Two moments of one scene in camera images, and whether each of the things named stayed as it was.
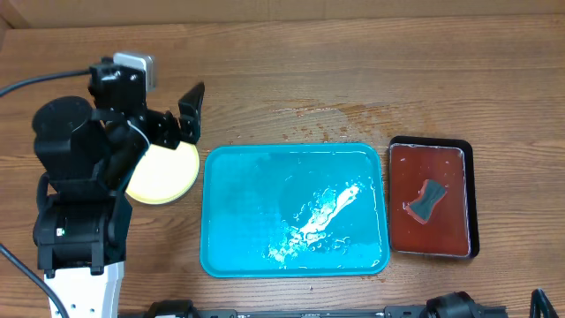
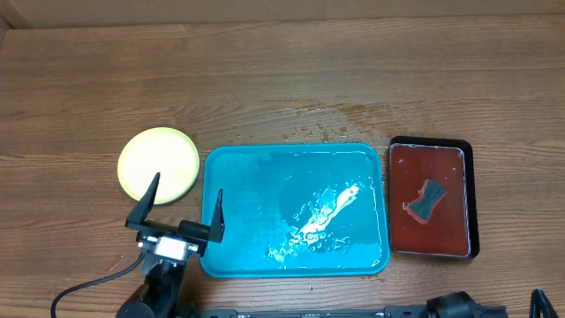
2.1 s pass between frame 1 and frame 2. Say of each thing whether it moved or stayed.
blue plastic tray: stayed
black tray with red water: stayed
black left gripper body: moved
